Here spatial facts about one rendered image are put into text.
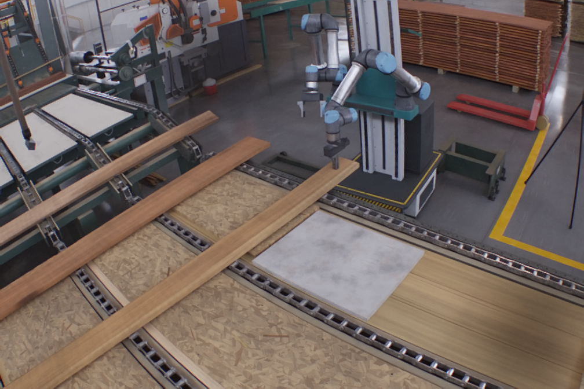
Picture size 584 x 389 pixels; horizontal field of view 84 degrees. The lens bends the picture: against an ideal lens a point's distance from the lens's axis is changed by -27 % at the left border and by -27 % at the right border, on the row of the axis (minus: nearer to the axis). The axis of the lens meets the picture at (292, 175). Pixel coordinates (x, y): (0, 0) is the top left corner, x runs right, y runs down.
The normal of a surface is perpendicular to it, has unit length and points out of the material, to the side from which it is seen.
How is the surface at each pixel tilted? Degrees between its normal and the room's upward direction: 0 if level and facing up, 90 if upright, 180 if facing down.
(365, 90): 90
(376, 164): 90
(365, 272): 0
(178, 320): 0
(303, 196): 0
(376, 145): 90
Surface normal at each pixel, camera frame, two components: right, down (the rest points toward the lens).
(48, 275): -0.11, -0.86
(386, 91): -0.59, 0.46
